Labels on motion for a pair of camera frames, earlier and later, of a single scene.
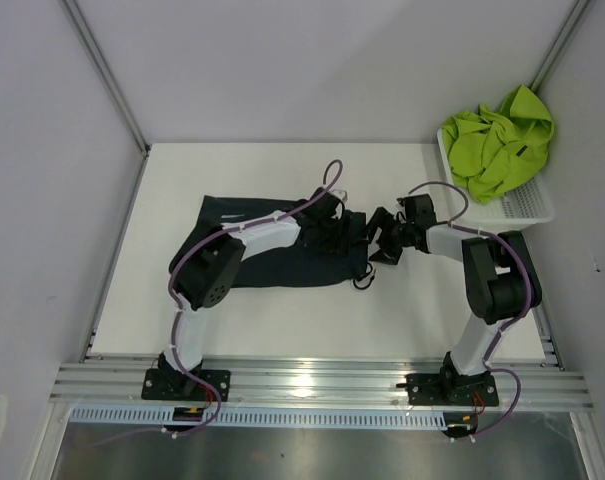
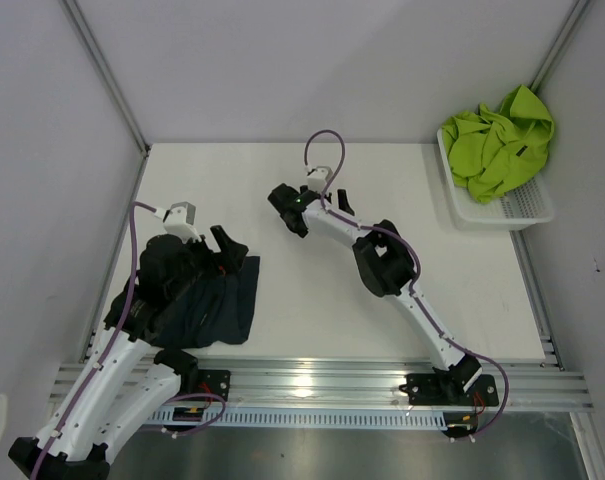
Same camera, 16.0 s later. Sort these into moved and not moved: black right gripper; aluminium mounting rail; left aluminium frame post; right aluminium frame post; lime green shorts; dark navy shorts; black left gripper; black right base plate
Moved: dark navy shorts; black right gripper; black left gripper
Not moved: left aluminium frame post; aluminium mounting rail; right aluminium frame post; lime green shorts; black right base plate
